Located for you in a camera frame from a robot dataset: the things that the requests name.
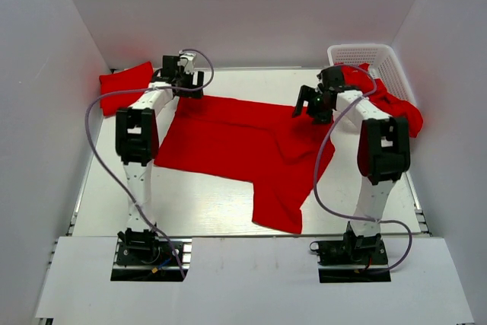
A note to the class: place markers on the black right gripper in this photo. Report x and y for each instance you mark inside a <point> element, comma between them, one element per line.
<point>306,93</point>

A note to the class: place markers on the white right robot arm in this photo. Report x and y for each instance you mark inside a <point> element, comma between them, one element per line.
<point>383,148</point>

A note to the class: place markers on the red t shirt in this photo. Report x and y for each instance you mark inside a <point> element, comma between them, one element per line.
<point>383,99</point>
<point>259,143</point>
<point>137,77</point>

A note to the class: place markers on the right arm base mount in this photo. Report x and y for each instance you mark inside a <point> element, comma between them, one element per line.
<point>336,265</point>

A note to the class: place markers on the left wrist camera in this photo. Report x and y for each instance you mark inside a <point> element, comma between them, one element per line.
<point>185,63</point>

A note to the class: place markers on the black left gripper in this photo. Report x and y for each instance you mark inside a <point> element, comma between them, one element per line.
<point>196,93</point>

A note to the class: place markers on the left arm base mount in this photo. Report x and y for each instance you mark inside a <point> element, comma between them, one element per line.
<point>156,264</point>

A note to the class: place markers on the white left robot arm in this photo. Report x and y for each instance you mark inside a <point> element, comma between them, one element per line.
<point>137,139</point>

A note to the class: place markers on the red t shirt in basket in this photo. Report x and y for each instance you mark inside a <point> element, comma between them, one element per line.
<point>383,99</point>

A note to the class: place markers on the white plastic laundry basket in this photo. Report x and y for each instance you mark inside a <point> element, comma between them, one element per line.
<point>383,64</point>

